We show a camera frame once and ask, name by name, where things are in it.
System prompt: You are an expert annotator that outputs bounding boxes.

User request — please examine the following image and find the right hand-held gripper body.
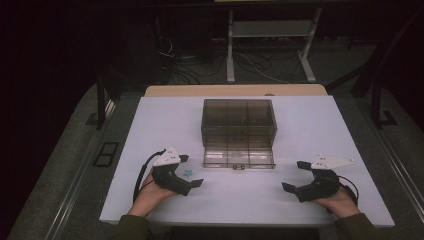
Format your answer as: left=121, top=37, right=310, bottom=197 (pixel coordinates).
left=294, top=153, right=356, bottom=204

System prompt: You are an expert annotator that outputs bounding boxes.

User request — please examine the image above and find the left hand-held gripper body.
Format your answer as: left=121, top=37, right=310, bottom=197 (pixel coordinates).
left=151, top=146, right=193, bottom=197

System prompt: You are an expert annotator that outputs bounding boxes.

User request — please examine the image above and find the smoky clear compartment box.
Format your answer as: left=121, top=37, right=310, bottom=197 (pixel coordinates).
left=200, top=98, right=279, bottom=170

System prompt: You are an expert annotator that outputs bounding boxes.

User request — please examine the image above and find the person's left hand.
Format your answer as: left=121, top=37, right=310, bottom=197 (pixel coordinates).
left=127, top=171, right=178, bottom=218

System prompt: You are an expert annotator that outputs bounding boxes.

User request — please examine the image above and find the person's right hand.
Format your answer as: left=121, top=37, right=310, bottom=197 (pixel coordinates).
left=309, top=185, right=362, bottom=219

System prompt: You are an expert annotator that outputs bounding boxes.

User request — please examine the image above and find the black metal stand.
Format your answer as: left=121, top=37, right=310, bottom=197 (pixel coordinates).
left=324, top=19, right=424, bottom=130
left=84, top=71, right=109, bottom=132

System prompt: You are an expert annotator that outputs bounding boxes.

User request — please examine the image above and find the white metal stand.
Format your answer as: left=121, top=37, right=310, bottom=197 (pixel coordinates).
left=225, top=7, right=324, bottom=84

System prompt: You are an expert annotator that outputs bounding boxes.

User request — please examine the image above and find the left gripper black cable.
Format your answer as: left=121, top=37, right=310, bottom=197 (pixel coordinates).
left=132, top=149, right=167, bottom=205

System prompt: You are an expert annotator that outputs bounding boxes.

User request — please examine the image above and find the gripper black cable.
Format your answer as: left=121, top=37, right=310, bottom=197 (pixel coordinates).
left=337, top=175, right=360, bottom=207
left=132, top=149, right=167, bottom=205

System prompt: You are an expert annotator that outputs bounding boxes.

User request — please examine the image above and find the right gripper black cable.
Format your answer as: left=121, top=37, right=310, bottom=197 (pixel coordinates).
left=337, top=175, right=360, bottom=207

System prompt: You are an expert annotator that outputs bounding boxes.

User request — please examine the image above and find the black rectangular floor frame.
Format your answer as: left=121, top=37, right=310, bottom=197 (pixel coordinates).
left=92, top=141, right=120, bottom=168

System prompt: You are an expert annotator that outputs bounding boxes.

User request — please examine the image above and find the aluminium floor rail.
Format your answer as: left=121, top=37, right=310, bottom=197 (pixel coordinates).
left=43, top=98, right=118, bottom=240
left=361, top=99, right=424, bottom=216

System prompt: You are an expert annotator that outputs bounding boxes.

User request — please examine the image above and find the tangle of floor cables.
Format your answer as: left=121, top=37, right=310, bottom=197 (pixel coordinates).
left=157, top=34, right=292, bottom=85

